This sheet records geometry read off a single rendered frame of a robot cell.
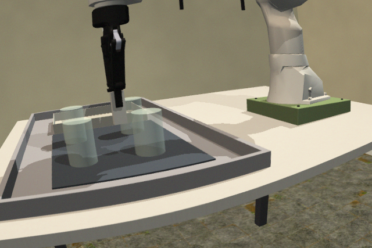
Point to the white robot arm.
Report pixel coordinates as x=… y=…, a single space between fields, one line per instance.
x=292 y=81

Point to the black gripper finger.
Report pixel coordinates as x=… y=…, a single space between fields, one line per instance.
x=117 y=76
x=105 y=59

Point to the clear glass cylinder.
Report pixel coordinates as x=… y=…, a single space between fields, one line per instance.
x=148 y=132
x=132 y=103
x=71 y=112
x=80 y=142

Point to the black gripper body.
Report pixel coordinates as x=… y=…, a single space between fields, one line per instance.
x=110 y=18

